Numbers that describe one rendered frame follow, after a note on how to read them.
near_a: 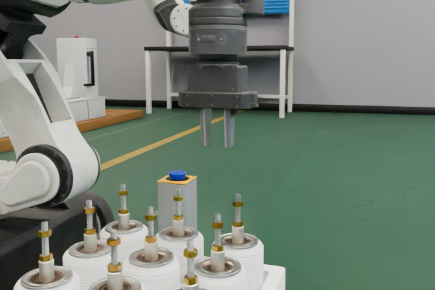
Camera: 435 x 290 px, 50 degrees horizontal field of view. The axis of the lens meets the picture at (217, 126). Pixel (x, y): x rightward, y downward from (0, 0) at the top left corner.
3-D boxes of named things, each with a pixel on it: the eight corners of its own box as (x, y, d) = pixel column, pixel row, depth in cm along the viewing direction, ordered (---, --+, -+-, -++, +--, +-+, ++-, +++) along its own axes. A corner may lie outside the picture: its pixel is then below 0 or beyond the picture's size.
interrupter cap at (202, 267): (215, 285, 70) (215, 280, 70) (184, 268, 76) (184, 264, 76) (250, 270, 75) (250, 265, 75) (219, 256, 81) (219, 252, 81)
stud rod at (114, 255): (111, 281, 67) (109, 231, 66) (111, 278, 68) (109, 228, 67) (118, 281, 68) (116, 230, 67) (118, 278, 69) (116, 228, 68)
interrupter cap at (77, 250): (119, 253, 82) (119, 249, 82) (76, 263, 78) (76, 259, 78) (103, 239, 88) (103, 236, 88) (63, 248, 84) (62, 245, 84)
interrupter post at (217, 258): (217, 274, 74) (217, 254, 74) (207, 268, 76) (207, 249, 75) (228, 269, 76) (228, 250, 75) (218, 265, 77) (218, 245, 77)
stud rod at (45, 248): (41, 270, 72) (39, 222, 71) (47, 267, 72) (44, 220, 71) (46, 271, 71) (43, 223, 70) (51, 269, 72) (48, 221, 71)
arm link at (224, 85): (167, 107, 70) (166, 25, 68) (191, 102, 79) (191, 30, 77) (250, 111, 66) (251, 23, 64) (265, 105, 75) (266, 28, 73)
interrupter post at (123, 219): (131, 230, 94) (131, 213, 93) (120, 232, 93) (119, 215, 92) (128, 226, 96) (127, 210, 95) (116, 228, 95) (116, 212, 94)
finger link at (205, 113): (211, 144, 75) (211, 105, 74) (204, 147, 72) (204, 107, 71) (202, 143, 76) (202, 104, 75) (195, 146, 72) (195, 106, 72)
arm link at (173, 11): (166, 48, 118) (122, -33, 116) (174, 50, 131) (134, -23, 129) (206, 26, 116) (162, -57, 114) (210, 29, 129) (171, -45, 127)
